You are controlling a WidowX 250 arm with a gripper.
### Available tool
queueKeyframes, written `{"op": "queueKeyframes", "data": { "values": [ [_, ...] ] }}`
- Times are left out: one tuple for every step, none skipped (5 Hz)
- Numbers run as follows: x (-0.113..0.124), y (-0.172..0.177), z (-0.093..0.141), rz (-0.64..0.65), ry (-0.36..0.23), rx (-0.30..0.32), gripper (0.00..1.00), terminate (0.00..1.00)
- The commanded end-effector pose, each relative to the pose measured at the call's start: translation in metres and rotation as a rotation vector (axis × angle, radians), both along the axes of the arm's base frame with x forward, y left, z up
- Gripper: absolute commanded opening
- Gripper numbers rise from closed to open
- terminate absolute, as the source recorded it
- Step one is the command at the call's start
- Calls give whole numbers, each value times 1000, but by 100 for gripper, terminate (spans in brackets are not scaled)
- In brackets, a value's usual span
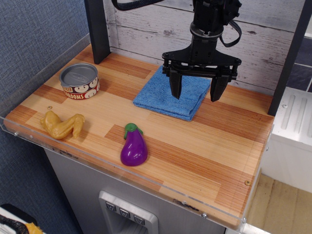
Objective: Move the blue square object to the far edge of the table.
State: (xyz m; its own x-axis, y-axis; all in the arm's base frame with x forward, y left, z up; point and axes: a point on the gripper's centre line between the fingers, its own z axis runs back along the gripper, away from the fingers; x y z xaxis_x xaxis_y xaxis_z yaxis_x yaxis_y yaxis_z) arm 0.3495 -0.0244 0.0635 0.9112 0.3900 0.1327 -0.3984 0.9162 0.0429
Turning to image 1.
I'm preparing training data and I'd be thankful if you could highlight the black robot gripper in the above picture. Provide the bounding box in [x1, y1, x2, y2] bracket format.
[162, 36, 241, 102]

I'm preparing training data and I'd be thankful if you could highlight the blue cloth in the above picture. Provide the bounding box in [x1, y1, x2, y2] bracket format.
[133, 65, 212, 122]

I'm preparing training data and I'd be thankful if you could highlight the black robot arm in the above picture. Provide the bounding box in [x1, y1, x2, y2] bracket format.
[162, 0, 242, 102]

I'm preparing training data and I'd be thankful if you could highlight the purple toy eggplant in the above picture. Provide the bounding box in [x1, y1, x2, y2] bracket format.
[120, 123, 148, 166]

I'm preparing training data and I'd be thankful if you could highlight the mushroom tin can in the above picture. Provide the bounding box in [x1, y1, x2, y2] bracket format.
[59, 63, 100, 100]

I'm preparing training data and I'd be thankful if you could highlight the white appliance at right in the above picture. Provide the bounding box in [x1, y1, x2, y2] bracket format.
[260, 87, 312, 192]

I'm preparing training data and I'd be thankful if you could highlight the yellow toy chicken wing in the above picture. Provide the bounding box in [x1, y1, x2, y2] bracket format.
[40, 111, 85, 139]

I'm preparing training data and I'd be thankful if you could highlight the grey cabinet with dispenser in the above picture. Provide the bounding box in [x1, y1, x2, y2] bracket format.
[45, 150, 226, 234]

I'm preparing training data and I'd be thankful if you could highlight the yellow black object bottom left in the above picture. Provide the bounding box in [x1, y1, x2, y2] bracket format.
[0, 204, 44, 234]

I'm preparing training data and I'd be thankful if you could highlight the right black frame post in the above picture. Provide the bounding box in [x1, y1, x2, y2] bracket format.
[268, 0, 312, 116]

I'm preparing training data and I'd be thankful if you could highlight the black frame post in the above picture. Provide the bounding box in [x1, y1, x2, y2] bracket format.
[84, 0, 111, 64]
[268, 0, 312, 116]

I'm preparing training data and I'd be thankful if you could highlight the black braided cable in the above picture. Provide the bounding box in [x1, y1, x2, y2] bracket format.
[111, 0, 171, 11]

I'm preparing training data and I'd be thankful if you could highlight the left black frame post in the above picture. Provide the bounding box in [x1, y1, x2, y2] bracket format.
[84, 0, 111, 64]

